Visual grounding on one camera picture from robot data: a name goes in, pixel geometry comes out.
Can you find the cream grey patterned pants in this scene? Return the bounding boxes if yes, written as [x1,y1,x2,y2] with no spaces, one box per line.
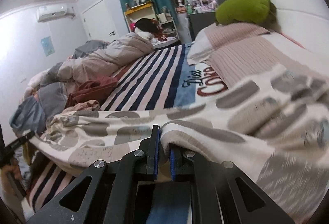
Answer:
[31,65,328,223]

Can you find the person's left hand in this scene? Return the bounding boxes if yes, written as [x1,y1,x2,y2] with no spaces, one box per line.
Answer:
[1,158,22,183]

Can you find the blue grey garment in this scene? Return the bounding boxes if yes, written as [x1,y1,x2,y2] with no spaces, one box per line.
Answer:
[9,82,67,137]

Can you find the pink checked garment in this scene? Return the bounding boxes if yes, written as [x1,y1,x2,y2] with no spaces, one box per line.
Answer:
[63,100,100,113]

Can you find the dark red garment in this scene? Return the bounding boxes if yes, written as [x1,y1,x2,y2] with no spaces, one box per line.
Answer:
[65,76,118,108]

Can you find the beige grey duvet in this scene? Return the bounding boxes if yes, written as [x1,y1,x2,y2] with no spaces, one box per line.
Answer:
[23,32,153,99]

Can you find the striped navy pink blanket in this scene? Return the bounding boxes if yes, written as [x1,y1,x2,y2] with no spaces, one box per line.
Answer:
[28,45,227,211]

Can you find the white air conditioner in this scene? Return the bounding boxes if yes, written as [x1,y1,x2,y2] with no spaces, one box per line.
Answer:
[36,3,75,23]

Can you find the white door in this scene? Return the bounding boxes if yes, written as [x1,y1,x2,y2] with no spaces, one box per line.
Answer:
[82,0,118,42]

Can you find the yellow white shelf unit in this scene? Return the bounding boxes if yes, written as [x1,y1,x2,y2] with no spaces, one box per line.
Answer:
[124,2,180,45]

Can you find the green plush toy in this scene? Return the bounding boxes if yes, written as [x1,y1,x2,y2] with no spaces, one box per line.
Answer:
[215,0,277,25]

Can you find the blue wall poster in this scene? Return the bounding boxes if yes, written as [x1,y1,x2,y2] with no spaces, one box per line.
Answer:
[41,36,55,57]

